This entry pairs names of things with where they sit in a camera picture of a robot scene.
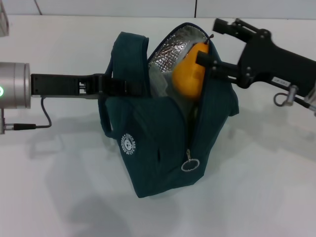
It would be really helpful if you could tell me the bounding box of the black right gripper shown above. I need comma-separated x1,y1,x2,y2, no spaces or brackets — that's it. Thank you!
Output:
196,17,316,97

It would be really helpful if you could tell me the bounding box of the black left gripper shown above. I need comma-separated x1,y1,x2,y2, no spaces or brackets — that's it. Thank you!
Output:
31,73,153,101

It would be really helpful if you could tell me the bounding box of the clear food container blue rim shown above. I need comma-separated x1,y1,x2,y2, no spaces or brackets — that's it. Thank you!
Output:
149,70,175,97

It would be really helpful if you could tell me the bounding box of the orange pear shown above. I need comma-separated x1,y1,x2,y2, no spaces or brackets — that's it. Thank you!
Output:
172,34,214,101

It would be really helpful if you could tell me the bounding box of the dark teal insulated lunch bag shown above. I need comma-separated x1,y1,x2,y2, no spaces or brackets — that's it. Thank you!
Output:
97,22,240,199

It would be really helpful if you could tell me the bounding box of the right arm cable with connector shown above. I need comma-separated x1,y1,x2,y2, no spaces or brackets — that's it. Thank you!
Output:
273,85,316,111

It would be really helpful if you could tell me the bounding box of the arm cable with connector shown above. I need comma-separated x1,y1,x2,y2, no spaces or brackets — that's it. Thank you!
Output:
4,97,52,131
273,85,316,111

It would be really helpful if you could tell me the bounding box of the left arm cable with connector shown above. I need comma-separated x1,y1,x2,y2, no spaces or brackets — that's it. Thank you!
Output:
4,97,52,131

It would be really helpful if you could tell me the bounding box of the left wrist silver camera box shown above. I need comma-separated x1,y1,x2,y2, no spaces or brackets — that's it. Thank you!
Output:
0,0,11,38

